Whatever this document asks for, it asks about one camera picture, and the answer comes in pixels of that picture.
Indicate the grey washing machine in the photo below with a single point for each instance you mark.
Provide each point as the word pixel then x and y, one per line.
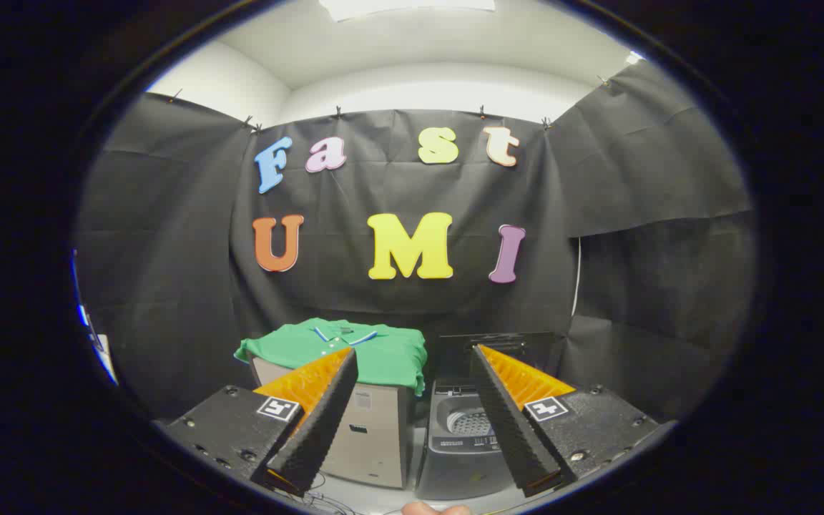
pixel 455 465

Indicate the beige cabinet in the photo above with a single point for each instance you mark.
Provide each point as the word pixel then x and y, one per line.
pixel 376 429

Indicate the ceiling light panel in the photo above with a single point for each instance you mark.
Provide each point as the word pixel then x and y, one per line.
pixel 405 7

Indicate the washing machine glass lid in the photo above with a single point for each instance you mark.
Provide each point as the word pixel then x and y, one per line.
pixel 455 350

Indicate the white panel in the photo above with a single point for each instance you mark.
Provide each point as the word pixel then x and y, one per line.
pixel 106 361

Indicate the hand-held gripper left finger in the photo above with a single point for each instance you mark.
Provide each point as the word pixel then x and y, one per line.
pixel 319 429

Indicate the green polo shirt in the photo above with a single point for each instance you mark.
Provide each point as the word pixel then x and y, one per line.
pixel 390 354

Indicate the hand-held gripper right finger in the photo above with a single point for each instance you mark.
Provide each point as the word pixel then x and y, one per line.
pixel 508 429

